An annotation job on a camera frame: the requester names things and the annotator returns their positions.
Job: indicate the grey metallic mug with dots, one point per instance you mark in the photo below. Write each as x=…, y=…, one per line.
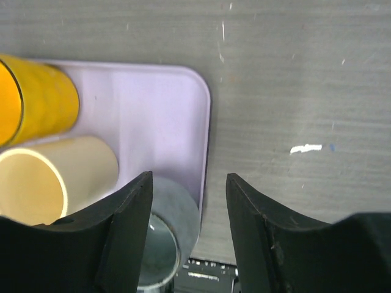
x=173, y=231

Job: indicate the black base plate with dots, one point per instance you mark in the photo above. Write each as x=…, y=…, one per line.
x=197, y=275

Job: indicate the lilac plastic tray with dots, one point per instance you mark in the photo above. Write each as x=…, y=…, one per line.
x=154, y=118

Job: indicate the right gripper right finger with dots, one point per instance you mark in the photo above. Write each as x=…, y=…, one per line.
x=280, y=250

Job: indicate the yellow transparent mug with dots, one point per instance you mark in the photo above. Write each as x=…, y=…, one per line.
x=37, y=100

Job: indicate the cream mug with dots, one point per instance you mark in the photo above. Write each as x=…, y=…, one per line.
x=43, y=183

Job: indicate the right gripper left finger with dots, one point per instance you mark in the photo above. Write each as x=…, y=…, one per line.
x=97, y=249

